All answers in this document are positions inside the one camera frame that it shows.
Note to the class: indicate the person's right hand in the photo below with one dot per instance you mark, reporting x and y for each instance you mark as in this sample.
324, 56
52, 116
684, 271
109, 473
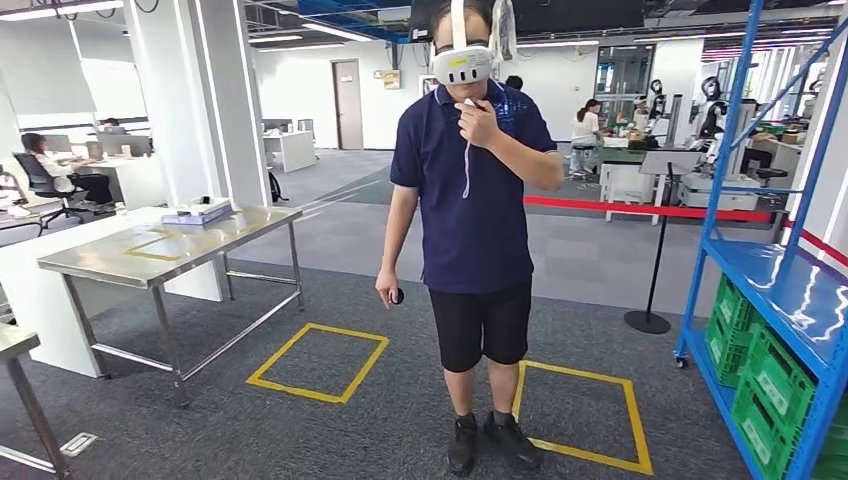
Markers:
385, 285

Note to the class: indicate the person's left hand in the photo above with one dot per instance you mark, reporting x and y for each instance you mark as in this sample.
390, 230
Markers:
480, 126

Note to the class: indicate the black handheld controller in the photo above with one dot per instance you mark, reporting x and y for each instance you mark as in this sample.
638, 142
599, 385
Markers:
397, 297

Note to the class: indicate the white handheld controller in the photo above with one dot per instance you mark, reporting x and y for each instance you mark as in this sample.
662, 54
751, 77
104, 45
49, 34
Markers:
470, 102

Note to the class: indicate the person's left forearm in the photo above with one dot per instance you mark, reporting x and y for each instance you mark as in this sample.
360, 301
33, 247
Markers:
530, 162

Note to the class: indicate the person's right forearm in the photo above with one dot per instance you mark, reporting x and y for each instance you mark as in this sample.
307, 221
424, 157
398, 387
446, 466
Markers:
397, 232

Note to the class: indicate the person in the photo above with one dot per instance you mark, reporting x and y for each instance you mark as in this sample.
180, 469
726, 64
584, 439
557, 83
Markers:
514, 82
477, 218
111, 123
586, 129
56, 172

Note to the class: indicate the white VR headset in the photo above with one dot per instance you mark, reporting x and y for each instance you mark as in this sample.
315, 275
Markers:
460, 66

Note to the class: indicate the clear plastic bag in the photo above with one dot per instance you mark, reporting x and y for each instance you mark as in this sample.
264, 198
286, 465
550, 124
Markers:
505, 30

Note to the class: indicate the grey door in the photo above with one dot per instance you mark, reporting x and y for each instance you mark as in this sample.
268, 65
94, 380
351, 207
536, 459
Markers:
348, 112

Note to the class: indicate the red barrier belt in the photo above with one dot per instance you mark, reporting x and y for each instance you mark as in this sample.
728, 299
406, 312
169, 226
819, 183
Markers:
825, 246
596, 206

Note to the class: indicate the black backpack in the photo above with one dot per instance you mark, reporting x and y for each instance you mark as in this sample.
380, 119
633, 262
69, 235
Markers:
276, 189

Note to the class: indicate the white table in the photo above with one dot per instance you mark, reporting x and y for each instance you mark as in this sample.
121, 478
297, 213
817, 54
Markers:
26, 298
626, 182

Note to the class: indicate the white office desk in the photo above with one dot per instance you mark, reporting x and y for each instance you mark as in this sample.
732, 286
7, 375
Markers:
295, 152
139, 182

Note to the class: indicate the black white humanoid robot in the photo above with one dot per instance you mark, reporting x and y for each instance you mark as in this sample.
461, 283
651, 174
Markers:
712, 106
656, 99

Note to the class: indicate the black sign stand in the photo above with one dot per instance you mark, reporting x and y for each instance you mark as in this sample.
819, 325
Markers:
669, 162

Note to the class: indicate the blue white flat box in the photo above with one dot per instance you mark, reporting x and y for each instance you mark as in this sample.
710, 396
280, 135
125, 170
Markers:
199, 215

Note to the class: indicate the large grey computer monitor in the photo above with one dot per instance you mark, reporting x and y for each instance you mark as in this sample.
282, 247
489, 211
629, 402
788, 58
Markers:
126, 144

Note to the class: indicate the black round stool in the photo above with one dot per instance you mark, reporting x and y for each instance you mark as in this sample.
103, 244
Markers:
772, 173

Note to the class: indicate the green plastic crate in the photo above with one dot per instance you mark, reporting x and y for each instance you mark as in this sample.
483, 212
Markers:
729, 331
772, 391

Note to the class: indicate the metal floor plate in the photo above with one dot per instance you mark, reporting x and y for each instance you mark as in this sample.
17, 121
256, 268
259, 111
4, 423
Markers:
78, 445

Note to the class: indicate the small grey computer monitor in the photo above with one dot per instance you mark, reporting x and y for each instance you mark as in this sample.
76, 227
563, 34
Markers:
58, 142

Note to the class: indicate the black office chair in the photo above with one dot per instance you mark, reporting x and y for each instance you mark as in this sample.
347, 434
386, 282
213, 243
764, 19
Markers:
30, 175

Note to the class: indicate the framed wall sign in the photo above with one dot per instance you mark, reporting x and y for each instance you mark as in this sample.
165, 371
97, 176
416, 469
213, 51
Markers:
391, 79

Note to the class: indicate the black stanchion post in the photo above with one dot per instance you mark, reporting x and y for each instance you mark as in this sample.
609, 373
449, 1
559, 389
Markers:
778, 228

